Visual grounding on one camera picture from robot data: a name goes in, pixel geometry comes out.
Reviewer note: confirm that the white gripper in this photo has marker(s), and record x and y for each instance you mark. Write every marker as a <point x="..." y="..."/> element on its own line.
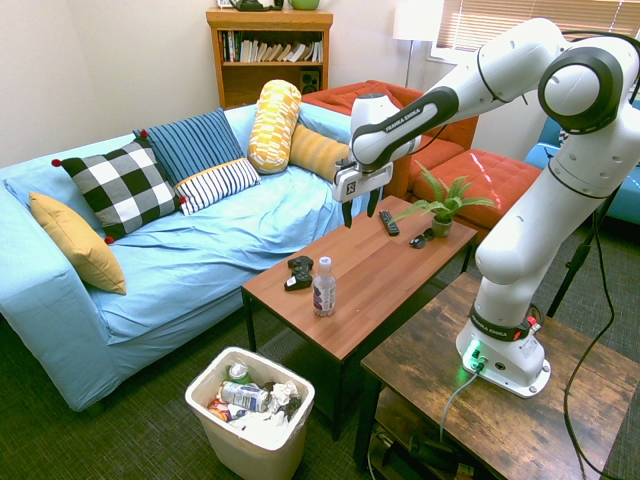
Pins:
<point x="362" y="180"/>

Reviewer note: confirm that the clear plastic water bottle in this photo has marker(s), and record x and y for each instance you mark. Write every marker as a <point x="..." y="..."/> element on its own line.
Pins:
<point x="324" y="295"/>

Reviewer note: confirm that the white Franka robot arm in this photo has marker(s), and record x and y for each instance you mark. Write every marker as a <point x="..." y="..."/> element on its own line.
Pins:
<point x="520" y="240"/>

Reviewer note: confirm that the discarded labelled plastic bottle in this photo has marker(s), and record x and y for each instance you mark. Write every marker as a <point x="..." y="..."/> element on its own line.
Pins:
<point x="245" y="396"/>

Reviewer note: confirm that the white trash bin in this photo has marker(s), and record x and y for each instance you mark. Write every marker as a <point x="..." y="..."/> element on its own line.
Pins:
<point x="250" y="455"/>

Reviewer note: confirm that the black TV remote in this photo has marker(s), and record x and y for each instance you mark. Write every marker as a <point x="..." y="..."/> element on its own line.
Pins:
<point x="389" y="223"/>

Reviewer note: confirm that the black sunglasses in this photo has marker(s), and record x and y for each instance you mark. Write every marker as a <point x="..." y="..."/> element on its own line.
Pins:
<point x="419" y="242"/>

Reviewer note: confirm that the wooden coffee table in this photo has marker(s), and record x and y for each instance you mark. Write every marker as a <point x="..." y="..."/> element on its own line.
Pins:
<point x="370" y="280"/>

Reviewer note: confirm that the mustard striped pillow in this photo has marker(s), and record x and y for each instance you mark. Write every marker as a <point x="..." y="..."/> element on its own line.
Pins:
<point x="317" y="150"/>

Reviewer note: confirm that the potted green fern plant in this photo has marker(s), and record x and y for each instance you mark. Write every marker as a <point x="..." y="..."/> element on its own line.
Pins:
<point x="442" y="226"/>

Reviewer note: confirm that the black game controller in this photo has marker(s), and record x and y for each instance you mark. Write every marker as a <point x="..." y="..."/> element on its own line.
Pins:
<point x="299" y="272"/>

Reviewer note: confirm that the orange armchair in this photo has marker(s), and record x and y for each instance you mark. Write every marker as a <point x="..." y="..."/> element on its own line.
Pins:
<point x="450" y="135"/>

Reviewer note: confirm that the yellow white patterned bolster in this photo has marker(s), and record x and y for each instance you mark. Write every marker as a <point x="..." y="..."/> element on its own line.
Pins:
<point x="274" y="125"/>

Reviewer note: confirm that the orange ottoman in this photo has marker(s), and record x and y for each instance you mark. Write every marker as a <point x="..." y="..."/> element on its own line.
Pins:
<point x="490" y="175"/>

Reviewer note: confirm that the black speaker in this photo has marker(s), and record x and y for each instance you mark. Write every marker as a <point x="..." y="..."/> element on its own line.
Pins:
<point x="310" y="81"/>

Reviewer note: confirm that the white navy striped pillow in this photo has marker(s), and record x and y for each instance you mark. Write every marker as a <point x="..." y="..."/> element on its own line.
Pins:
<point x="217" y="184"/>

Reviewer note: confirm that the wooden bookshelf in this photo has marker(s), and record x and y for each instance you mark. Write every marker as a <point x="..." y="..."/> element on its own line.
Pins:
<point x="270" y="82"/>

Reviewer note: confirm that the light blue sofa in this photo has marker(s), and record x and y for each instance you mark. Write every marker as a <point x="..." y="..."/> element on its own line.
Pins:
<point x="200" y="250"/>

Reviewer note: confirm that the row of books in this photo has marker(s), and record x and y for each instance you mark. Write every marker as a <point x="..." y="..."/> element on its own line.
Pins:
<point x="272" y="51"/>

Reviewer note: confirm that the blue striped pillow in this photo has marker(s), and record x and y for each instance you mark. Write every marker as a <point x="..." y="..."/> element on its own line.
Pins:
<point x="192" y="142"/>

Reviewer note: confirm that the white floor lamp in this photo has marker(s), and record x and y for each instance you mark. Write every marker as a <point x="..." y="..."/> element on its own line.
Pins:
<point x="417" y="20"/>

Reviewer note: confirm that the crumpled white paper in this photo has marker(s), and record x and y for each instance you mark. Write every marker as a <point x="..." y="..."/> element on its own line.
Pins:
<point x="285" y="392"/>

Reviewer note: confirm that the green drink can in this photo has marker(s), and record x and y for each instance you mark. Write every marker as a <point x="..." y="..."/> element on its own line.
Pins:
<point x="238" y="372"/>

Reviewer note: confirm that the green bowl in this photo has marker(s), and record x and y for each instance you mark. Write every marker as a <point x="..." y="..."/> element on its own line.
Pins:
<point x="304" y="4"/>

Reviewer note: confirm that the black object on shelf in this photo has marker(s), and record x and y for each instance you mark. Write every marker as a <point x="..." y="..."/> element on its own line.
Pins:
<point x="257" y="5"/>

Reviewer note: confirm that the window blinds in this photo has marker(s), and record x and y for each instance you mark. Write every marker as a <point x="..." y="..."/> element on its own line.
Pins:
<point x="500" y="20"/>

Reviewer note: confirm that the black white checkered pillow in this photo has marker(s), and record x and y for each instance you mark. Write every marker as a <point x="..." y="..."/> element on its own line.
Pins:
<point x="120" y="187"/>

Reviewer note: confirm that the red snack wrapper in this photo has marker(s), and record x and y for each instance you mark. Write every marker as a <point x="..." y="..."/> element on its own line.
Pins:
<point x="218" y="408"/>

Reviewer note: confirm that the rustic dark wood side table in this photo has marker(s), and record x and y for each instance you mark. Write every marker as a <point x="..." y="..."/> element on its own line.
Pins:
<point x="500" y="430"/>

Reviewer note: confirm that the blue chair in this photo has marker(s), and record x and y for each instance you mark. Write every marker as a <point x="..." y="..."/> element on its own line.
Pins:
<point x="625" y="200"/>

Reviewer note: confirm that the plain mustard pillow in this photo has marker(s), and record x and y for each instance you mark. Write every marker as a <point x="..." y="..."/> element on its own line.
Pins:
<point x="80" y="245"/>

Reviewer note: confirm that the black camera tripod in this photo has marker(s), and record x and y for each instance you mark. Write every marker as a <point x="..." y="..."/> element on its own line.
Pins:
<point x="575" y="265"/>

